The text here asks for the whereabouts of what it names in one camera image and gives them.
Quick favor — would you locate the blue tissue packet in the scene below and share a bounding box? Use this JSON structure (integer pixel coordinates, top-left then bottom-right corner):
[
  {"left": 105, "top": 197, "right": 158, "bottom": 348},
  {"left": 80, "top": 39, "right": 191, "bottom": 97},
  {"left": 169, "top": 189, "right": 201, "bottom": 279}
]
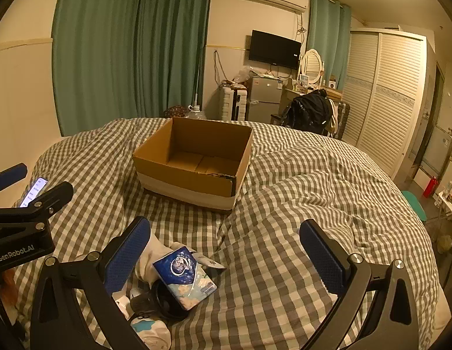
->
[{"left": 152, "top": 247, "right": 217, "bottom": 310}]

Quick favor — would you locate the dressing table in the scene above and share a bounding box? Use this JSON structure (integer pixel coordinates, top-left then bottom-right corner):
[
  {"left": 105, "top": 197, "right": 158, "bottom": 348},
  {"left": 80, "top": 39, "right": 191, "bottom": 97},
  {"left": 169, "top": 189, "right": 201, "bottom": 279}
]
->
[{"left": 280, "top": 87, "right": 343, "bottom": 117}]

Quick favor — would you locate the person's left forearm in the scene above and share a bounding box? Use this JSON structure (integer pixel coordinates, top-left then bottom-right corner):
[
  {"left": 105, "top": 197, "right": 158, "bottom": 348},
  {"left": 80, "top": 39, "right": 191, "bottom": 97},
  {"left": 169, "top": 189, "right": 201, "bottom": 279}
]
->
[{"left": 0, "top": 273, "right": 20, "bottom": 312}]

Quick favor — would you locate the cardboard box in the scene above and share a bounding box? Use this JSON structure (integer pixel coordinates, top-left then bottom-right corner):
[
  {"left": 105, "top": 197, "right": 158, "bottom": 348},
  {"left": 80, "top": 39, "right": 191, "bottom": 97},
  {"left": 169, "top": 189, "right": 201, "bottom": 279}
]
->
[{"left": 133, "top": 117, "right": 254, "bottom": 211}]

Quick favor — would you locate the checkered bed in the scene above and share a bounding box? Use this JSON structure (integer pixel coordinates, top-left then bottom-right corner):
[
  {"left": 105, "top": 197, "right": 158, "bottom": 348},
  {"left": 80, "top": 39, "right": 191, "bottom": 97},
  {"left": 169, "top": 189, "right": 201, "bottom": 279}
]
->
[{"left": 9, "top": 118, "right": 441, "bottom": 350}]

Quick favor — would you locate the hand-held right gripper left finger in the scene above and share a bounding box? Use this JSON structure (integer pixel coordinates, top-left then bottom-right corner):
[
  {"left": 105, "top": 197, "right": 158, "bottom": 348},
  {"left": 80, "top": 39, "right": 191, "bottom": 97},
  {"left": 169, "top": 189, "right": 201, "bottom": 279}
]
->
[{"left": 29, "top": 216, "right": 152, "bottom": 350}]

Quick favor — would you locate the white bottle blue label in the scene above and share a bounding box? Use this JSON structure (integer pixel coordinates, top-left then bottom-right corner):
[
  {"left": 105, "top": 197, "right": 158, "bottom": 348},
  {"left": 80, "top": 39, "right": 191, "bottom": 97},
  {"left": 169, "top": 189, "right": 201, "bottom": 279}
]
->
[{"left": 130, "top": 316, "right": 173, "bottom": 349}]

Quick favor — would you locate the white suitcase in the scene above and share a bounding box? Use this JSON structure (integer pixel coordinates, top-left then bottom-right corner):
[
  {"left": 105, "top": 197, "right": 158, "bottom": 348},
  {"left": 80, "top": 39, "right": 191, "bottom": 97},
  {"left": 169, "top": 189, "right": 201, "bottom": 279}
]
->
[{"left": 219, "top": 85, "right": 247, "bottom": 121}]

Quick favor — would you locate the wide green curtain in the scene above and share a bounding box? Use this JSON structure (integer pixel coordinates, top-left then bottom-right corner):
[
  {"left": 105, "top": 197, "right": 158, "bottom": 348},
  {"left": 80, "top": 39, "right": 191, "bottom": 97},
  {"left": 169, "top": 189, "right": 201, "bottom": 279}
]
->
[{"left": 52, "top": 0, "right": 214, "bottom": 137}]

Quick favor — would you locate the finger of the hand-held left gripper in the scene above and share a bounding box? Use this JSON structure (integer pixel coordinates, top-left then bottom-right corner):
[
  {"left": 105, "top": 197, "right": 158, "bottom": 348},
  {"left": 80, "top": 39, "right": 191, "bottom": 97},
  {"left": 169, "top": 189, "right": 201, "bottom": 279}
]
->
[
  {"left": 0, "top": 181, "right": 74, "bottom": 231},
  {"left": 0, "top": 164, "right": 28, "bottom": 192}
]

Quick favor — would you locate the white kitchen appliance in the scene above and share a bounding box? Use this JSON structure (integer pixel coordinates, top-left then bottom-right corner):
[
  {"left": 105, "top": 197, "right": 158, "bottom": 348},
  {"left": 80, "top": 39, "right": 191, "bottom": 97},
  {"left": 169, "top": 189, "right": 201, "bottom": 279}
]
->
[{"left": 430, "top": 124, "right": 452, "bottom": 161}]

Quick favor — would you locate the white sock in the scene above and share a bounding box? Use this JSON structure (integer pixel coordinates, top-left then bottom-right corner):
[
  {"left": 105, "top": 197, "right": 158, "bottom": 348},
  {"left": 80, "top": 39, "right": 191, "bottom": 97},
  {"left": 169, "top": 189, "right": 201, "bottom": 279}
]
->
[{"left": 135, "top": 233, "right": 175, "bottom": 287}]

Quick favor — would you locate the black cup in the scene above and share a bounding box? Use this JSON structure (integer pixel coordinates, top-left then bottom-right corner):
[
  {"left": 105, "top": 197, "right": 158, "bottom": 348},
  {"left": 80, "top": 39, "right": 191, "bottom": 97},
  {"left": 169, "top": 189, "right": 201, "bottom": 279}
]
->
[{"left": 131, "top": 280, "right": 190, "bottom": 321}]

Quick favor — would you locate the white tube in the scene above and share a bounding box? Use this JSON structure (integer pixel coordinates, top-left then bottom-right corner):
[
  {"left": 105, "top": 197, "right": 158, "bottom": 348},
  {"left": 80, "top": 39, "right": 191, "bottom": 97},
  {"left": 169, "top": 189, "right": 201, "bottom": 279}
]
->
[{"left": 191, "top": 251, "right": 227, "bottom": 271}]

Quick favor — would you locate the brown patterned basket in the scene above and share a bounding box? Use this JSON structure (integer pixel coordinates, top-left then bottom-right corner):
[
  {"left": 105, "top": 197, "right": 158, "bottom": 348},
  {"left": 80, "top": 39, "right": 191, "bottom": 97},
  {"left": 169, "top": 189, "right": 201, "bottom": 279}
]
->
[{"left": 164, "top": 105, "right": 188, "bottom": 119}]

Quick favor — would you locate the narrow teal curtain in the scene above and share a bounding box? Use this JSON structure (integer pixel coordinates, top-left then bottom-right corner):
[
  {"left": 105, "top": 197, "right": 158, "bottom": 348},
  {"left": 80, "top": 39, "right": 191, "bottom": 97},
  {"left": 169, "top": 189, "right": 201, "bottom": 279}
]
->
[{"left": 306, "top": 0, "right": 352, "bottom": 92}]

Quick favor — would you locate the dark suitcase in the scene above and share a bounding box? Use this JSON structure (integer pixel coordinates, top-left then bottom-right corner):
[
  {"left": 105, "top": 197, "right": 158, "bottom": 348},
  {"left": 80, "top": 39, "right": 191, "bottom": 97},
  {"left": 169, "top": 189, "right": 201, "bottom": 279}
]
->
[{"left": 335, "top": 102, "right": 351, "bottom": 139}]

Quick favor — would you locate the oval white mirror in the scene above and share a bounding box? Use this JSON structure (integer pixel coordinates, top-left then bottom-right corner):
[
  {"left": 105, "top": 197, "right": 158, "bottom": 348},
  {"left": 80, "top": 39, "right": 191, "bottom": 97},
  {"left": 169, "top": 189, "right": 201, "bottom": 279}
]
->
[{"left": 300, "top": 48, "right": 326, "bottom": 85}]

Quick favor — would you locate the white louvred wardrobe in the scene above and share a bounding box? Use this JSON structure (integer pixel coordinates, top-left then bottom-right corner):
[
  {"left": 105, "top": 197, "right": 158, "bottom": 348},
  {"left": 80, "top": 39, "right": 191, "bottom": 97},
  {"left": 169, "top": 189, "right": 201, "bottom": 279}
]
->
[{"left": 337, "top": 27, "right": 436, "bottom": 181}]

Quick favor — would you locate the red fire extinguisher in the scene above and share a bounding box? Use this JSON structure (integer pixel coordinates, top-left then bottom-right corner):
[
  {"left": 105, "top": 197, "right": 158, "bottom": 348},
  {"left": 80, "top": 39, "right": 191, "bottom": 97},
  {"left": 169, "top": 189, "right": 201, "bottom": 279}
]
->
[{"left": 423, "top": 176, "right": 439, "bottom": 198}]

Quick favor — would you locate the black wall television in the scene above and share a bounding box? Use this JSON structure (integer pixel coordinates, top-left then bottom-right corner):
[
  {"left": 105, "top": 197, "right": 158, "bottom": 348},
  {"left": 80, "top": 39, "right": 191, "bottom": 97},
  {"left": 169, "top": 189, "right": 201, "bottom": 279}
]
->
[{"left": 248, "top": 30, "right": 302, "bottom": 71}]

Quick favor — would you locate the smartphone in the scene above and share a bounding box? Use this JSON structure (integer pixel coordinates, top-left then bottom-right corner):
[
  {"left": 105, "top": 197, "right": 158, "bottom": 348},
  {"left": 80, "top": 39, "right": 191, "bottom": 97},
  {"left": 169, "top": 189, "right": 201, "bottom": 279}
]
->
[{"left": 20, "top": 177, "right": 49, "bottom": 208}]

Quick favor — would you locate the silver fridge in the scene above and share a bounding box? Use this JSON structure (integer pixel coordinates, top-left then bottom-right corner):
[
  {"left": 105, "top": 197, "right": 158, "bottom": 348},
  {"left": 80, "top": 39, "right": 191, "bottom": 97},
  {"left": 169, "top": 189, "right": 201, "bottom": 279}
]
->
[{"left": 246, "top": 76, "right": 285, "bottom": 123}]

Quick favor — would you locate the teal stool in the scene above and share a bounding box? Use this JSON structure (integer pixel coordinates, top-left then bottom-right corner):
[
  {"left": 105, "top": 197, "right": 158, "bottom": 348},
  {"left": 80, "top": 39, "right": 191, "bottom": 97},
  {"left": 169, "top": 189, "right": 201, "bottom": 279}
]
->
[{"left": 401, "top": 190, "right": 428, "bottom": 223}]

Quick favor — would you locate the wall cable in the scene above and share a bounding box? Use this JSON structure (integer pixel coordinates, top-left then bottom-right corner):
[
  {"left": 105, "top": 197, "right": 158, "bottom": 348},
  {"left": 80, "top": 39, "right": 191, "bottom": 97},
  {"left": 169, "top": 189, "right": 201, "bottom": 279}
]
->
[{"left": 213, "top": 50, "right": 226, "bottom": 81}]

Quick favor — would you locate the small cluttered side table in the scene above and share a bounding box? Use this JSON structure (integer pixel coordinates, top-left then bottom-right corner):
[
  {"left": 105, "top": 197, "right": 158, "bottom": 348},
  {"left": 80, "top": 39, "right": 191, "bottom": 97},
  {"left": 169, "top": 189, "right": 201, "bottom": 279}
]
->
[{"left": 432, "top": 178, "right": 452, "bottom": 227}]

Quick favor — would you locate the black jacket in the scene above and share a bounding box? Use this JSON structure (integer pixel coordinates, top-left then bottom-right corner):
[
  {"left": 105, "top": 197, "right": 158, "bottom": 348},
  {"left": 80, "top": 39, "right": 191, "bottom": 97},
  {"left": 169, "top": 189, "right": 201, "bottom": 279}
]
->
[{"left": 284, "top": 89, "right": 334, "bottom": 132}]

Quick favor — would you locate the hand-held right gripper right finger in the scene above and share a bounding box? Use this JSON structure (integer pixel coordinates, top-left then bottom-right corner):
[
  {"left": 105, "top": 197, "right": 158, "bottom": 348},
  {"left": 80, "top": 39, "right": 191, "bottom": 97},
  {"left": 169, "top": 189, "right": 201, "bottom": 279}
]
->
[{"left": 299, "top": 220, "right": 419, "bottom": 350}]

